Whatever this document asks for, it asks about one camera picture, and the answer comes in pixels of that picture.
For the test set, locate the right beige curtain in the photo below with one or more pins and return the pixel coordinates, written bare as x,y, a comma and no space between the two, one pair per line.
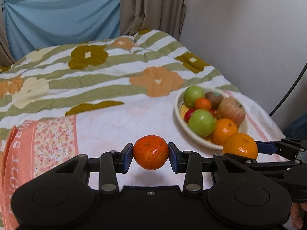
163,15

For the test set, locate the green apple in bowl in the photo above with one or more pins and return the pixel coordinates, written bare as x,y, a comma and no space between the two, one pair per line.
192,94

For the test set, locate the brown kiwi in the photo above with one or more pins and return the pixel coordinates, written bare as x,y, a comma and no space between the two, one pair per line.
215,98

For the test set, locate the large orange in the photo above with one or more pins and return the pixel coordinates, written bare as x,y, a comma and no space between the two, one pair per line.
241,144

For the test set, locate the pale red apple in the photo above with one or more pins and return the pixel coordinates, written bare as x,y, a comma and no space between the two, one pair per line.
230,108

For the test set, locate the left beige curtain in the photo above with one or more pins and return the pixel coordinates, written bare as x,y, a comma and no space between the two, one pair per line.
7,59

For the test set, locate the blue curtain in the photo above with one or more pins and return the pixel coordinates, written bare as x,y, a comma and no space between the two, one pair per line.
36,24

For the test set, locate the person's hand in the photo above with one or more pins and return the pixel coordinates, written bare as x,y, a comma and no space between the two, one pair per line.
297,213

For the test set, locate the orange in bowl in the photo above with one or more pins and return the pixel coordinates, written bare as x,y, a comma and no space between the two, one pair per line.
224,128

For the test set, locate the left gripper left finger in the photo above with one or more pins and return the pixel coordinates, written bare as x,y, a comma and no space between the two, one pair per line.
108,165

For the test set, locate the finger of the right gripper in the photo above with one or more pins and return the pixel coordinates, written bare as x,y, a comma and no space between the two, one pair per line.
265,167
267,148

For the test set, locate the beige curtain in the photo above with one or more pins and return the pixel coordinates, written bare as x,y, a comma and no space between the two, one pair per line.
163,15
7,59

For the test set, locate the white and pink towel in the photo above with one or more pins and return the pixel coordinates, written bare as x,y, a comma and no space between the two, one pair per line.
37,146

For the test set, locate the cream fruit bowl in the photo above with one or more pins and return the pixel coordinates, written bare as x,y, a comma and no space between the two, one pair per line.
178,102

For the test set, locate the small orange tangerine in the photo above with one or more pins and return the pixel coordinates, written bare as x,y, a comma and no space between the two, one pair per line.
151,152

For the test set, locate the red tomato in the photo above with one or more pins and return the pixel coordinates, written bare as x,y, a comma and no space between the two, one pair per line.
188,114

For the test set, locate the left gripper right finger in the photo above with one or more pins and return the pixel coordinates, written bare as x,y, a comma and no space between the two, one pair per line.
192,165

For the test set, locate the floral striped bedspread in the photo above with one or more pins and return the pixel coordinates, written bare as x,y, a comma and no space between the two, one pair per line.
51,82

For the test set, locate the green apple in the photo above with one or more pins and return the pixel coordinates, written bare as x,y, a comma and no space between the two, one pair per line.
192,94
201,123

